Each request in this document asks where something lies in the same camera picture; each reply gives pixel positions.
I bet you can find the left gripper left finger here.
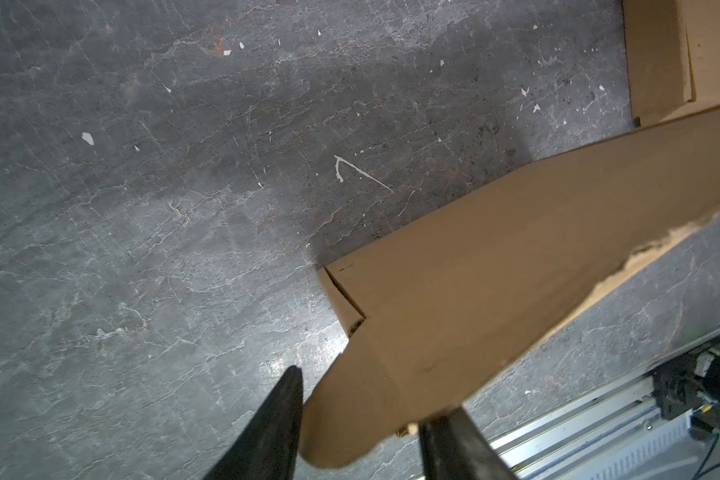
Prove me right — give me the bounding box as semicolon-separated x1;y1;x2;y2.
205;365;303;480

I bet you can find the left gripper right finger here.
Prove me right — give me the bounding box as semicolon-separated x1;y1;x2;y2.
418;407;516;480

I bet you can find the cardboard stack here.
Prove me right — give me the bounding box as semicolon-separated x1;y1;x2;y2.
300;107;720;469

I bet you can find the brown cardboard box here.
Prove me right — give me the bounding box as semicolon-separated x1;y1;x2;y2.
623;0;720;127

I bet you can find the right small circuit board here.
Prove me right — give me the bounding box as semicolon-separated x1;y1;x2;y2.
688;404;720;442

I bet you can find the slotted grey cable duct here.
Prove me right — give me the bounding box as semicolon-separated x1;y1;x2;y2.
528;411;691;479

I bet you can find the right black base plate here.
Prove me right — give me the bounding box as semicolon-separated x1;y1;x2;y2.
651;336;720;420

